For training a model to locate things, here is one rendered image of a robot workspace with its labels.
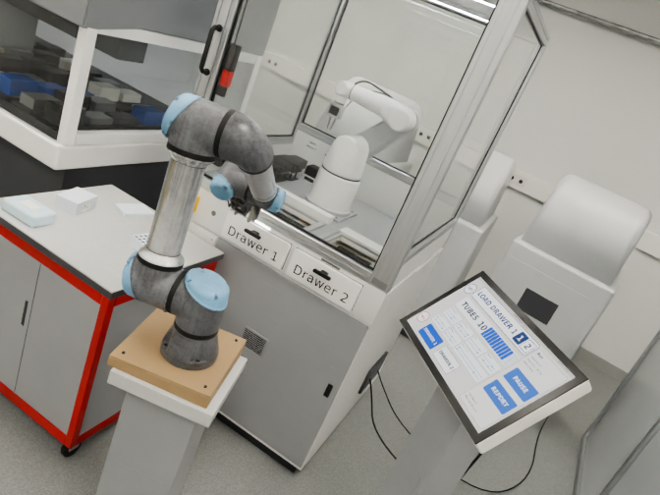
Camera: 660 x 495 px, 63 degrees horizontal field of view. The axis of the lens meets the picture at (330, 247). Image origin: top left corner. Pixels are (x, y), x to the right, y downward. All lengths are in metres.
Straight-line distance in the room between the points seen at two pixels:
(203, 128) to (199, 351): 0.56
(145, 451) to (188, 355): 0.32
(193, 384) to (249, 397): 0.96
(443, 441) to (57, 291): 1.29
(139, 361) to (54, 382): 0.70
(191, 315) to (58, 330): 0.72
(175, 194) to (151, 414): 0.59
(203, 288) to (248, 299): 0.85
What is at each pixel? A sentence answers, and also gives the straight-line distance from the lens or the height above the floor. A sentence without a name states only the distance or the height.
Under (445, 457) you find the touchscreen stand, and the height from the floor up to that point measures 0.74.
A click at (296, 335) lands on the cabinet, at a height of 0.60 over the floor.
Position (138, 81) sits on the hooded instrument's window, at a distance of 2.55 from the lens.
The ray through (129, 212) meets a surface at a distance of 2.25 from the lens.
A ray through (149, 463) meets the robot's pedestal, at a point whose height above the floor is 0.49.
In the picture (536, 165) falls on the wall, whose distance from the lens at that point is 4.93.
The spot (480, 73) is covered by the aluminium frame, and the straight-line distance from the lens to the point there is 1.79.
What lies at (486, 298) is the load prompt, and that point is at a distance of 1.70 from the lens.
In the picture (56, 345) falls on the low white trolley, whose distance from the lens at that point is 2.05.
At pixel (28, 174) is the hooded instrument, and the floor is 0.68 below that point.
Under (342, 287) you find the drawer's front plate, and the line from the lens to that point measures 1.97.
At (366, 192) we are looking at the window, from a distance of 1.91.
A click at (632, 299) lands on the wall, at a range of 5.04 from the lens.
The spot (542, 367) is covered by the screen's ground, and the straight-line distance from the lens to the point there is 1.49.
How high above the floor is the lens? 1.70
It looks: 21 degrees down
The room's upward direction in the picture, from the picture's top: 23 degrees clockwise
